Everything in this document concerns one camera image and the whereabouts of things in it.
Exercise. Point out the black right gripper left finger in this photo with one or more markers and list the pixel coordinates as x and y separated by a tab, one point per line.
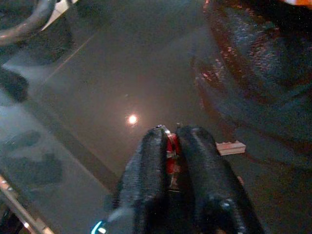
146	170

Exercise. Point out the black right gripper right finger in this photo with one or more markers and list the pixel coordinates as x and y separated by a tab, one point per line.
207	175

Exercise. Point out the red key fob with keys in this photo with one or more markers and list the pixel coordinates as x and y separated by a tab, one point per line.
172	161

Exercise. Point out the white ridged plastic piece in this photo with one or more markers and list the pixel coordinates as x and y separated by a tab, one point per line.
231	147

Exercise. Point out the dark textured fabric mass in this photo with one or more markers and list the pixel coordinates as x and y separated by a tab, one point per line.
263	68

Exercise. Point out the silver metal rail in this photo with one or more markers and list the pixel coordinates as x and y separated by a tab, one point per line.
19	209

